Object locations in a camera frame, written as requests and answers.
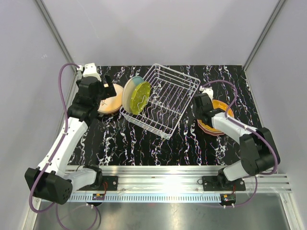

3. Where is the blue cream branch plate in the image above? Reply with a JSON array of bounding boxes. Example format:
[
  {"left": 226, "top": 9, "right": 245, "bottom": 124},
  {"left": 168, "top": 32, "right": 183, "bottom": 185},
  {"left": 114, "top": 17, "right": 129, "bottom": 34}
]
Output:
[{"left": 122, "top": 76, "right": 144, "bottom": 113}]

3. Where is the green polka dot plate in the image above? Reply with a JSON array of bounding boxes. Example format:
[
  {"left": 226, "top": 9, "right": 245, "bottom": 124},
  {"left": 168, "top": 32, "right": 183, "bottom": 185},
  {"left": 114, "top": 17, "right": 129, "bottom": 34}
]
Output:
[{"left": 130, "top": 81, "right": 151, "bottom": 115}]

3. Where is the white wire dish rack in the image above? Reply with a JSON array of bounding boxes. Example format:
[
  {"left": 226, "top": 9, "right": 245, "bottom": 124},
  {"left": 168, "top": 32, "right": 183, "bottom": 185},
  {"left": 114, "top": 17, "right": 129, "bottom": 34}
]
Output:
[{"left": 120, "top": 64, "right": 201, "bottom": 139}]

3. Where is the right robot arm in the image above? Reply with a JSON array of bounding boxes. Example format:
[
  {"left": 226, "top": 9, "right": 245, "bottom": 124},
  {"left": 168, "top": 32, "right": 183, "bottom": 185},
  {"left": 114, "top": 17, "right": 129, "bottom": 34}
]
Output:
[{"left": 192, "top": 93, "right": 281, "bottom": 190}]

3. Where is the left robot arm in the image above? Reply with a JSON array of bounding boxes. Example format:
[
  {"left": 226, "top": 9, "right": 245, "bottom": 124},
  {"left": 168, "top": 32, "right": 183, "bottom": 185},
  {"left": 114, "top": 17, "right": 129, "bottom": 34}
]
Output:
[{"left": 24, "top": 75, "right": 117, "bottom": 205}]

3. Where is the orange polka dot plate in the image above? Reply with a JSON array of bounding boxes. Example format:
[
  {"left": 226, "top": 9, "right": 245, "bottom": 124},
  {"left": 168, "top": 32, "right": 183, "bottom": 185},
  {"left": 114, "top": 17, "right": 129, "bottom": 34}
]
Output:
[{"left": 212, "top": 99, "right": 235, "bottom": 118}]

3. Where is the orange cream branch plate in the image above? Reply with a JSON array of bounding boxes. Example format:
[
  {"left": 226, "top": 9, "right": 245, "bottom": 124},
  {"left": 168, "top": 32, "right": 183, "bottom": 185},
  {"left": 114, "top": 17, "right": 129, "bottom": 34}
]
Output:
[{"left": 97, "top": 84, "right": 123, "bottom": 115}]

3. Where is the pink scalloped plate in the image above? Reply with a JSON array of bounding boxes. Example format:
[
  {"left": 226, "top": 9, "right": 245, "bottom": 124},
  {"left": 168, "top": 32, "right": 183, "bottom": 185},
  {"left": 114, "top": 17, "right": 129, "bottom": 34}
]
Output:
[{"left": 197, "top": 119, "right": 224, "bottom": 136}]

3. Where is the black marble pattern mat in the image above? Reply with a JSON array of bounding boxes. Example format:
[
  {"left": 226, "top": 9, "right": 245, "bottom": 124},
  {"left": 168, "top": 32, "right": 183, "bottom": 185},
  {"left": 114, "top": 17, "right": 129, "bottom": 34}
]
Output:
[{"left": 69, "top": 65, "right": 261, "bottom": 166}]

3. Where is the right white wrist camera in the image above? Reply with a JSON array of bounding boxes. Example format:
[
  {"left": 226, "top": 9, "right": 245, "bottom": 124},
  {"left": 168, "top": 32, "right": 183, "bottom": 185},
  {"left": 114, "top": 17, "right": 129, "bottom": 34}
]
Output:
[{"left": 200, "top": 86, "right": 213, "bottom": 100}]

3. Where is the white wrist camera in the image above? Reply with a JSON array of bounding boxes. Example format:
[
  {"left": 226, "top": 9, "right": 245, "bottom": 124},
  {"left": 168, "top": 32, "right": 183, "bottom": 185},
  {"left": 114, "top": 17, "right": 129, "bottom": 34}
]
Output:
[
  {"left": 200, "top": 86, "right": 213, "bottom": 100},
  {"left": 77, "top": 63, "right": 101, "bottom": 81}
]

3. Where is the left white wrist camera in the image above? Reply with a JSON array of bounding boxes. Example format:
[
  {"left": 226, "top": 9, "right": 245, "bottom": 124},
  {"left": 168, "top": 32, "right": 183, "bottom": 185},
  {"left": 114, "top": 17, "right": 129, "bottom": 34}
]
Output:
[{"left": 77, "top": 63, "right": 101, "bottom": 81}]

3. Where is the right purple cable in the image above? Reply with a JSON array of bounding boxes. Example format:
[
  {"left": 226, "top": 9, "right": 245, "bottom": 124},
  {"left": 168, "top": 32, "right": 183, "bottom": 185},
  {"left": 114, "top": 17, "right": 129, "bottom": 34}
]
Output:
[{"left": 202, "top": 80, "right": 281, "bottom": 175}]

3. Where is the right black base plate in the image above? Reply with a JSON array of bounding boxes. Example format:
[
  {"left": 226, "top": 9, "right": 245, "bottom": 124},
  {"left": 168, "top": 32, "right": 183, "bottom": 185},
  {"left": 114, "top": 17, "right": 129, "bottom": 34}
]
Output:
[{"left": 201, "top": 176, "right": 246, "bottom": 192}]

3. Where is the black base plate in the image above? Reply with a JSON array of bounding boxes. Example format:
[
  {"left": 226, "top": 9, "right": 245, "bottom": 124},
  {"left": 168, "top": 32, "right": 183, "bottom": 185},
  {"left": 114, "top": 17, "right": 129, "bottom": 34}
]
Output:
[
  {"left": 95, "top": 175, "right": 118, "bottom": 191},
  {"left": 201, "top": 176, "right": 246, "bottom": 192}
]

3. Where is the aluminium mounting rail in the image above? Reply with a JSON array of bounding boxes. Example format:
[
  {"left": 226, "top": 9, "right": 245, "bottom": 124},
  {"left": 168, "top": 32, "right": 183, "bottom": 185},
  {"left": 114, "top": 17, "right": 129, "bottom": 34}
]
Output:
[{"left": 31, "top": 165, "right": 292, "bottom": 192}]

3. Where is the white slotted cable duct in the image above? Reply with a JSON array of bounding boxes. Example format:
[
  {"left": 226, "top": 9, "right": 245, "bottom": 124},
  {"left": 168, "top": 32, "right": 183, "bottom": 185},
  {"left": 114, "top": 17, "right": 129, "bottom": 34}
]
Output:
[{"left": 68, "top": 193, "right": 221, "bottom": 203}]

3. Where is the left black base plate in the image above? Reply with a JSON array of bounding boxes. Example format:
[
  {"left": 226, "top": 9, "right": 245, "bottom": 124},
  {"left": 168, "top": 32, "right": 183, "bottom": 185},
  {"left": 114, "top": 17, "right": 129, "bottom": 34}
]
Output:
[{"left": 95, "top": 175, "right": 118, "bottom": 191}]

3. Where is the left aluminium frame post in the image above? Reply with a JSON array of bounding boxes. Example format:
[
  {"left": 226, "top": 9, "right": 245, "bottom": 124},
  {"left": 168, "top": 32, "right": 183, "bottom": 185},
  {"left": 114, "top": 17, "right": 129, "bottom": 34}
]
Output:
[{"left": 34, "top": 0, "right": 74, "bottom": 63}]

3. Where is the aluminium frame post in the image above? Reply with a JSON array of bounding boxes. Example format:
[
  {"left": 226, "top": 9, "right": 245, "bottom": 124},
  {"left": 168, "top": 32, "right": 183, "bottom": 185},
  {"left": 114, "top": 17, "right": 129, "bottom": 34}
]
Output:
[
  {"left": 34, "top": 0, "right": 74, "bottom": 63},
  {"left": 243, "top": 0, "right": 287, "bottom": 72}
]

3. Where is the right aluminium frame post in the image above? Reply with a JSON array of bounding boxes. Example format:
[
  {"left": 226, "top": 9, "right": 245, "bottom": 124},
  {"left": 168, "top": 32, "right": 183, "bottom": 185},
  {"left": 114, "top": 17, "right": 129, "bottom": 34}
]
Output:
[{"left": 243, "top": 0, "right": 287, "bottom": 72}]

